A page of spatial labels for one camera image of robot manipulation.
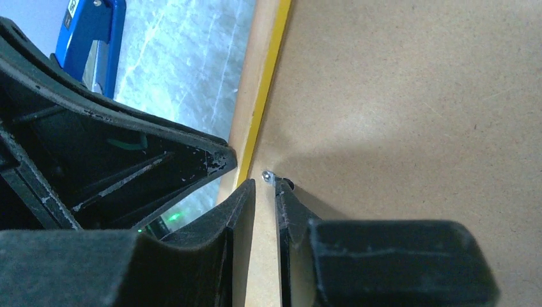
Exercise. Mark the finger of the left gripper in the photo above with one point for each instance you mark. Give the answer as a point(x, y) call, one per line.
point(74, 159)

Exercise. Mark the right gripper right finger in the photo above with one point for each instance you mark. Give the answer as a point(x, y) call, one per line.
point(326, 262)

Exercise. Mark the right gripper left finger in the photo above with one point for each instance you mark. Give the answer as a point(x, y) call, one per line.
point(204, 263)

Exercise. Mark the brown cardboard backing board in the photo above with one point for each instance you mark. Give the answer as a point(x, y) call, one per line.
point(409, 110)

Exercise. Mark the yellow wooden photo frame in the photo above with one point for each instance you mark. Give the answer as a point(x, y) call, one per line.
point(268, 24)

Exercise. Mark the blue stapler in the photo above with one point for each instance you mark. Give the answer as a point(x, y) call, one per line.
point(89, 43)

